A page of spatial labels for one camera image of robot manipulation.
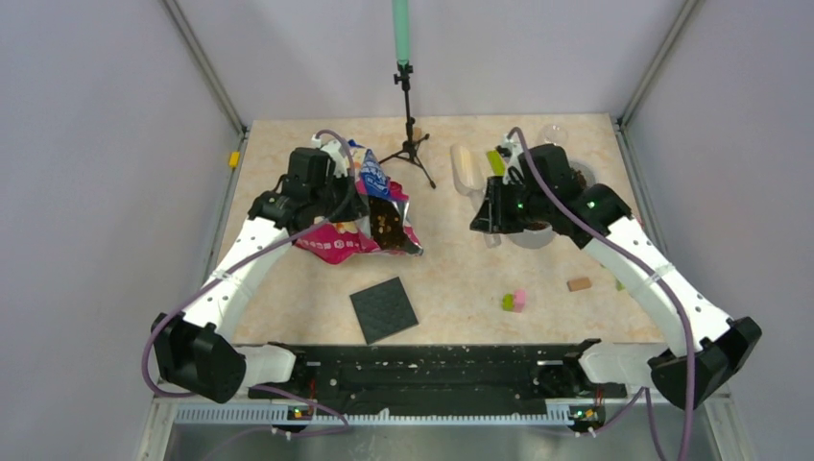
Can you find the long green toy brick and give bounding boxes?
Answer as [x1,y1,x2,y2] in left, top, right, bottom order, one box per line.
[486,150,506,177]

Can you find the black square mat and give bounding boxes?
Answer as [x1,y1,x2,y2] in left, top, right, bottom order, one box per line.
[349,278,419,345]

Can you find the clear plastic scoop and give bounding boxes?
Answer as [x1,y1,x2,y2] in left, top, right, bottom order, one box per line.
[449,144,487,214]

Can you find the yellow block on frame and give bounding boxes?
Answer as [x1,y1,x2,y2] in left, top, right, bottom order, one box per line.
[228,151,241,169]

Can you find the small wooden block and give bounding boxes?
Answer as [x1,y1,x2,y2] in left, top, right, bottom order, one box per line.
[566,277,592,292]

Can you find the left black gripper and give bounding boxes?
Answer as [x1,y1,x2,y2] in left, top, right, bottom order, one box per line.
[309,167,370,223]

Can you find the clear water bottle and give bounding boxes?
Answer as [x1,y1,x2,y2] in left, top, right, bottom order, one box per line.
[538,124,569,147]

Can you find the colourful pet food bag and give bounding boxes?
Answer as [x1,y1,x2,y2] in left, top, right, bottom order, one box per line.
[296,139,423,265]

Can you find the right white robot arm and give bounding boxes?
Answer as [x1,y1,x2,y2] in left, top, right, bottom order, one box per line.
[454,141,762,409]

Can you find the black tripod with green pole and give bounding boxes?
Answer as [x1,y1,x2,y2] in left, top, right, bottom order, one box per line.
[380,0,437,189]

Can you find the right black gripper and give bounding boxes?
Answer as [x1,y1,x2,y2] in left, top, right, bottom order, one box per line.
[471,176,551,234]

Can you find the grey double pet bowl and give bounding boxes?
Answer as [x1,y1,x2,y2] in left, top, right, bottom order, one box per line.
[507,160,596,250]

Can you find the brown pet food kibble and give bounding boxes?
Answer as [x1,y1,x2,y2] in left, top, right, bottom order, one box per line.
[522,162,588,235]

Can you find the green and pink brick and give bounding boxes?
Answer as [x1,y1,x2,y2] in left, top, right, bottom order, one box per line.
[501,289,527,313]

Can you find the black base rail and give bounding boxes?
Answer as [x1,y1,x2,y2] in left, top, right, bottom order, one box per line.
[278,339,634,417]

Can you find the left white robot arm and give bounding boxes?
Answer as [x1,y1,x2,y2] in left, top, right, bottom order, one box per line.
[142,130,364,403]

